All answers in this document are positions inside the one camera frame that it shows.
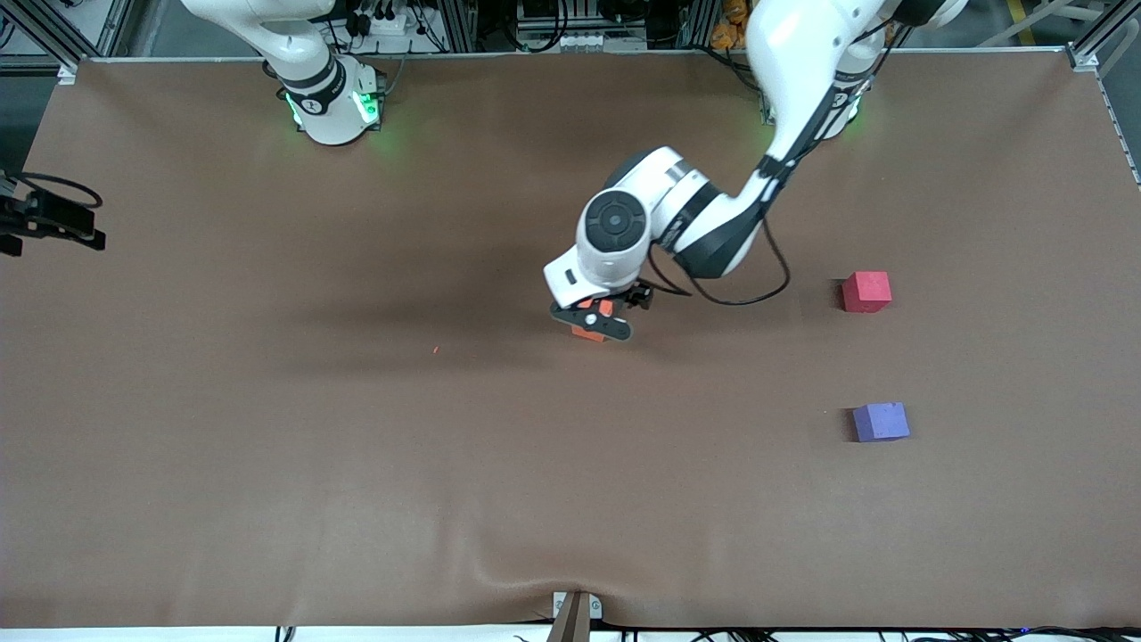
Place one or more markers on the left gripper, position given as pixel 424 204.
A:
pixel 636 295

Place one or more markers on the orange foam block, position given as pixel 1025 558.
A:
pixel 586 335

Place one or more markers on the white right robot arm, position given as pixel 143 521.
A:
pixel 330 98

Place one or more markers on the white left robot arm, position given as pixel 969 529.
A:
pixel 802 53

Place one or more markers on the brown table cover mat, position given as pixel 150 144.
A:
pixel 570 490

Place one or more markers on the red foam block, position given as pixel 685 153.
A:
pixel 866 292

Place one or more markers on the white terminal strip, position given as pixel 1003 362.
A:
pixel 588 40

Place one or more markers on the purple foam block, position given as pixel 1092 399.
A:
pixel 881 422

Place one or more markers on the heap of orange lumpy objects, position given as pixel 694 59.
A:
pixel 726 31

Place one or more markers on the white power strip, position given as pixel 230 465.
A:
pixel 383 22

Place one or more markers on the aluminium frame corner post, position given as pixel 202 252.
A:
pixel 45 34
pixel 1092 49

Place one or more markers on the aluminium vertical frame post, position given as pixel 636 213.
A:
pixel 700 22
pixel 459 27

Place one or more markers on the metal table clamp bracket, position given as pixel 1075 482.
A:
pixel 571 620

